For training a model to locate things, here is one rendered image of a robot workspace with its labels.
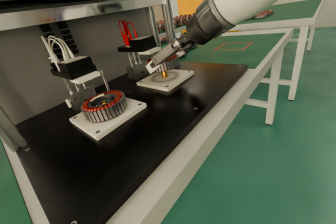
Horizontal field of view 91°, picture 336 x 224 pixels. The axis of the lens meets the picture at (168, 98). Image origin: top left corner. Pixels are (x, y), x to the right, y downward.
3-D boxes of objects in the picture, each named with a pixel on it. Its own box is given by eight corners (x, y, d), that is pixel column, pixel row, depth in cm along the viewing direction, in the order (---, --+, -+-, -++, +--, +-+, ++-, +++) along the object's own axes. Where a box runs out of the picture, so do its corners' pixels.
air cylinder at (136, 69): (150, 73, 70) (147, 60, 68) (136, 80, 66) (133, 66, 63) (142, 72, 73) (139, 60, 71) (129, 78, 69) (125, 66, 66)
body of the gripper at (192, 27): (206, 41, 39) (181, 59, 46) (222, 33, 44) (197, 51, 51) (189, 12, 38) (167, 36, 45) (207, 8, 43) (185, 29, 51)
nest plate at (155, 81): (194, 74, 60) (193, 70, 60) (168, 92, 51) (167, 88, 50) (163, 70, 70) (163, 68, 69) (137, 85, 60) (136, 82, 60)
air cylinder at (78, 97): (99, 100, 55) (92, 84, 52) (77, 111, 50) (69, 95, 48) (92, 97, 58) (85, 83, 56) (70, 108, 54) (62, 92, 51)
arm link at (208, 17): (243, 21, 40) (223, 36, 44) (224, -13, 39) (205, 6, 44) (227, 29, 34) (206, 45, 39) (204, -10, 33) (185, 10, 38)
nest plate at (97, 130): (147, 106, 45) (146, 102, 45) (97, 141, 36) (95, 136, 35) (116, 97, 55) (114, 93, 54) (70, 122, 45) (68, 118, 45)
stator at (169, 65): (186, 62, 58) (184, 52, 56) (165, 74, 51) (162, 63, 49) (163, 61, 65) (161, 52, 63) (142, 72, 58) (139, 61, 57)
